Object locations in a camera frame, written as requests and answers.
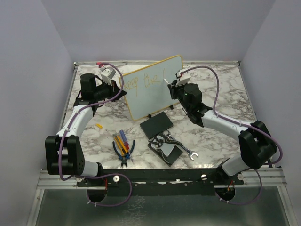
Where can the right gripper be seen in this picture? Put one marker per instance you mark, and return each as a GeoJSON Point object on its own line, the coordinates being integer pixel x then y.
{"type": "Point", "coordinates": [174, 88]}

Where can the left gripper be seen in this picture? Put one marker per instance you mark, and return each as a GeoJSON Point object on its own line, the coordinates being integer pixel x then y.
{"type": "Point", "coordinates": [114, 89]}

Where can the yellow framed whiteboard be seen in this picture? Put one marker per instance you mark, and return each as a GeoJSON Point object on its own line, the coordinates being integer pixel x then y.
{"type": "Point", "coordinates": [147, 92]}

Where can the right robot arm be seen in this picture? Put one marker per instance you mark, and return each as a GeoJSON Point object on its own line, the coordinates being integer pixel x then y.
{"type": "Point", "coordinates": [255, 142]}

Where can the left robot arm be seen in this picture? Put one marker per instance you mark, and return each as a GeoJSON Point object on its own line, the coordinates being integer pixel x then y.
{"type": "Point", "coordinates": [64, 155]}

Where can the black flat box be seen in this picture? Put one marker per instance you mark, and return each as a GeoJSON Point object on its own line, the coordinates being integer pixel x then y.
{"type": "Point", "coordinates": [156, 124]}

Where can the silver combination wrench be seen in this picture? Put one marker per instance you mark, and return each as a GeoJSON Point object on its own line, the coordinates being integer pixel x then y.
{"type": "Point", "coordinates": [190, 153]}

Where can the blue red screwdriver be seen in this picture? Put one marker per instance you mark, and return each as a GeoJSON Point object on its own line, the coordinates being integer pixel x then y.
{"type": "Point", "coordinates": [124, 139]}

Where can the yellow utility knife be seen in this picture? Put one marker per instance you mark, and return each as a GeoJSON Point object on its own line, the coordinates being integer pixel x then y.
{"type": "Point", "coordinates": [120, 144]}

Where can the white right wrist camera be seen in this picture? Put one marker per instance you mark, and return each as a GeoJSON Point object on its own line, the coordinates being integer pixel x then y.
{"type": "Point", "coordinates": [182, 78]}

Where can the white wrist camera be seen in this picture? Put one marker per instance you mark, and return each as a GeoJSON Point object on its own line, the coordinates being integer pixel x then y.
{"type": "Point", "coordinates": [182, 78]}
{"type": "Point", "coordinates": [107, 74]}

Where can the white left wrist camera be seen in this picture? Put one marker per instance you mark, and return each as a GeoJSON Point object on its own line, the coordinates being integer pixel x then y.
{"type": "Point", "coordinates": [107, 74]}

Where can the black grey wire stripper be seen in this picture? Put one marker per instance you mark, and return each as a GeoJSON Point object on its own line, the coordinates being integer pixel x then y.
{"type": "Point", "coordinates": [162, 145]}

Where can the blue handled pliers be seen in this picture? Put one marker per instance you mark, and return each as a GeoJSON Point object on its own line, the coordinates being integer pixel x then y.
{"type": "Point", "coordinates": [123, 157]}

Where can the black front mounting rail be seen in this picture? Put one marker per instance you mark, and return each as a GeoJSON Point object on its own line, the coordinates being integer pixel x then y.
{"type": "Point", "coordinates": [164, 182]}

